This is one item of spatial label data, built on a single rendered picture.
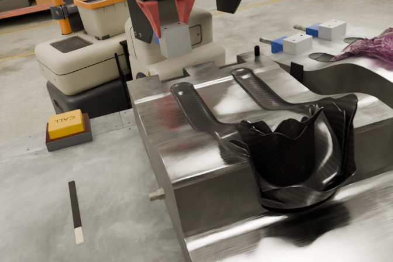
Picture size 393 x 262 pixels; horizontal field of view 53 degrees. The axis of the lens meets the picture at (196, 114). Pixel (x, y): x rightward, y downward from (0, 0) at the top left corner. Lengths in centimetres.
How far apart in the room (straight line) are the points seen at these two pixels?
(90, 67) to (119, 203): 70
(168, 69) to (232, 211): 63
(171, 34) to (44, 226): 38
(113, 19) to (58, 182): 71
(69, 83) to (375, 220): 96
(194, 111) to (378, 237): 31
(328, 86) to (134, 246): 43
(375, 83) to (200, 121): 28
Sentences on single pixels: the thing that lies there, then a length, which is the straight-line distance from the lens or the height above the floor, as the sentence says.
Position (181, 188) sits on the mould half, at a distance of 39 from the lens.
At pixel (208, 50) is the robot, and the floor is 80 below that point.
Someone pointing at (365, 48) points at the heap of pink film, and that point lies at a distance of 73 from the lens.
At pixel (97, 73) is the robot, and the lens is 124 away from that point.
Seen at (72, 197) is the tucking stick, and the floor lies 80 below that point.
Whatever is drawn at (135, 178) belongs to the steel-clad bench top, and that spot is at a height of 80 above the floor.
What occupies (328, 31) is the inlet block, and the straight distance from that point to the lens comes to 92.
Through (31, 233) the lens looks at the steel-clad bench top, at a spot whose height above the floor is 80.
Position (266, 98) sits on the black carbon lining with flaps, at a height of 88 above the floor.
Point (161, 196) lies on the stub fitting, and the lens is 52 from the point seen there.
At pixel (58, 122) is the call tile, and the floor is 84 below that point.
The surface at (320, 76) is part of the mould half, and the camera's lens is 75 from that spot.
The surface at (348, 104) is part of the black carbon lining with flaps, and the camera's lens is 47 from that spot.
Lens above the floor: 117
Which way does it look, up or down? 29 degrees down
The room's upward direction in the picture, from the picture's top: 9 degrees counter-clockwise
